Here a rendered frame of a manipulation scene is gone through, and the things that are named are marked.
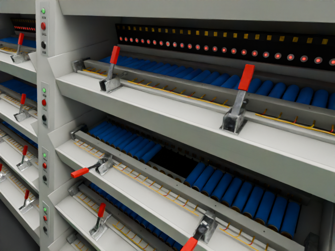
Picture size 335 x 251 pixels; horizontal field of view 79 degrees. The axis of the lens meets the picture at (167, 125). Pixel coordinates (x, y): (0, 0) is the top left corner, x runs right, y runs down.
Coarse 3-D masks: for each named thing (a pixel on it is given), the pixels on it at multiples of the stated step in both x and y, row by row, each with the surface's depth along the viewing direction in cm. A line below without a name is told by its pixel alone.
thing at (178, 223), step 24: (96, 120) 65; (72, 144) 57; (72, 168) 56; (120, 168) 49; (120, 192) 43; (144, 192) 43; (144, 216) 42; (168, 216) 38; (192, 216) 38; (312, 216) 36; (216, 240) 34; (312, 240) 30
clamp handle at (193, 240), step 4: (204, 224) 33; (200, 228) 33; (204, 228) 33; (196, 232) 32; (200, 232) 32; (196, 236) 32; (200, 236) 32; (188, 240) 30; (192, 240) 31; (196, 240) 31; (188, 244) 30; (192, 244) 30; (196, 244) 31; (184, 248) 29; (188, 248) 29; (192, 248) 29
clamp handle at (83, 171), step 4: (100, 160) 47; (96, 164) 47; (100, 164) 47; (84, 168) 44; (88, 168) 45; (92, 168) 45; (72, 172) 42; (76, 172) 42; (80, 172) 43; (84, 172) 44; (72, 176) 42; (76, 176) 42
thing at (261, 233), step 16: (96, 144) 53; (128, 160) 47; (144, 176) 45; (160, 176) 43; (176, 192) 40; (192, 192) 39; (208, 208) 37; (224, 208) 36; (240, 224) 33; (256, 224) 33; (240, 240) 33; (272, 240) 31; (288, 240) 31
